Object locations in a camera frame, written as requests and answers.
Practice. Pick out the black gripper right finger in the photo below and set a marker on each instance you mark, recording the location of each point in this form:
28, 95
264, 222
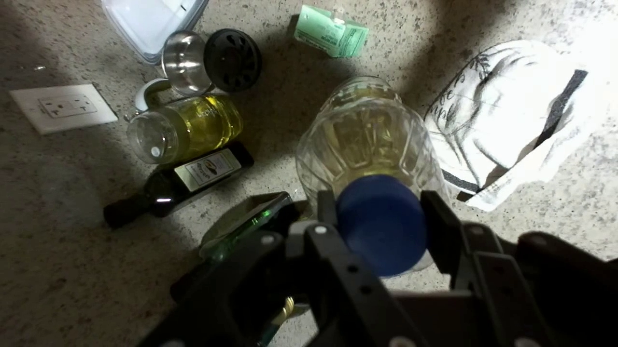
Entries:
490, 290

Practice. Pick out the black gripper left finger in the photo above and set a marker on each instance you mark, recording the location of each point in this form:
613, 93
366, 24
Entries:
341, 290

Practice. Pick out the clear oil bottle blue cap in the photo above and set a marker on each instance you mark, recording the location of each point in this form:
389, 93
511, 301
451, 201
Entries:
370, 147

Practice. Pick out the glass oil cruet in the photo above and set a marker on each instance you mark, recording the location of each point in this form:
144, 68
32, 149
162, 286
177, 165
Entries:
194, 126

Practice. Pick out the white dish towel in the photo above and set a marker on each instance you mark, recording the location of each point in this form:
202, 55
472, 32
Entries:
509, 122

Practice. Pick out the dark bottle white label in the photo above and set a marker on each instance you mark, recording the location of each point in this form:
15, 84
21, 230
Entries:
200, 174

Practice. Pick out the black round lid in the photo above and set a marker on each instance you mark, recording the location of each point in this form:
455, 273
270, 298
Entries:
233, 59

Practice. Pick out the clear glass jar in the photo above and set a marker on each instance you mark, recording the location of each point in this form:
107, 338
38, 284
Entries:
185, 60

